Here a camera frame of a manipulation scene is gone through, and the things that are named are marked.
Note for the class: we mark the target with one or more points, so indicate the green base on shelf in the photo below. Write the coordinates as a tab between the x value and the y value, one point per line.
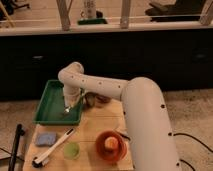
92	21

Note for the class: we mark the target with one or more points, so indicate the orange fruit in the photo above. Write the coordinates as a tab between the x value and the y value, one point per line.
111	143

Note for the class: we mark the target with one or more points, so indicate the small metal cup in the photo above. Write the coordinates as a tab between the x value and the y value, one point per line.
90	99

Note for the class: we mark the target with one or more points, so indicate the dark chocolate bar wrapper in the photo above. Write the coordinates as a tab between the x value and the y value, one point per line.
123	135

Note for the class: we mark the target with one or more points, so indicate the blue sponge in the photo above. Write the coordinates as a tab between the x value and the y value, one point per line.
45	139

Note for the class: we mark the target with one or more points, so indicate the orange plate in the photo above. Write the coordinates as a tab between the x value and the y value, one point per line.
110	157

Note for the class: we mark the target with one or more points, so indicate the silver fork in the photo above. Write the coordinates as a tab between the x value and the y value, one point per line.
70	104

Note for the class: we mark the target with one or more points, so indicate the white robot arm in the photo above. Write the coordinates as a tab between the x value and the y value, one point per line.
148	125

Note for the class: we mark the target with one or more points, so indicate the white black dish brush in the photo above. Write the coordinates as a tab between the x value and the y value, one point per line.
37	162

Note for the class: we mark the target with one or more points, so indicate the white bottle on shelf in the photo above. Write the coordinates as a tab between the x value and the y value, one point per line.
89	9

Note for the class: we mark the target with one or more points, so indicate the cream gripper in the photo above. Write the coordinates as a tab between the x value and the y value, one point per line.
69	92

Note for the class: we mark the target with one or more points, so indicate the black stand pole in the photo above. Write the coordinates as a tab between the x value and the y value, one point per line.
13	157

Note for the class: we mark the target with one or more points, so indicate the green plastic tray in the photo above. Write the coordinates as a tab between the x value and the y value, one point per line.
50	110

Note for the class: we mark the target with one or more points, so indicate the dark red bowl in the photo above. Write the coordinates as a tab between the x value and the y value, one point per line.
103	99

